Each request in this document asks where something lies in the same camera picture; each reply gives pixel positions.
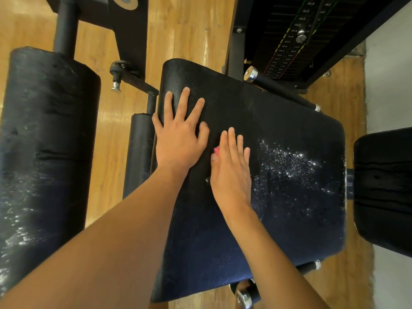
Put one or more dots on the person's left forearm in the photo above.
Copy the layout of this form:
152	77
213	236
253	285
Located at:
90	247

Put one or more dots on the person's left hand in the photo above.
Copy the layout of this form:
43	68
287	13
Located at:
177	141

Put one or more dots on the pink cleaning cloth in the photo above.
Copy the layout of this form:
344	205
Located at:
217	151

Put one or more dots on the person's right forearm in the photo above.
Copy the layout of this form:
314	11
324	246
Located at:
273	267

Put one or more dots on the person's right hand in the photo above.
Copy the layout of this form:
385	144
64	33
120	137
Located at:
230	177

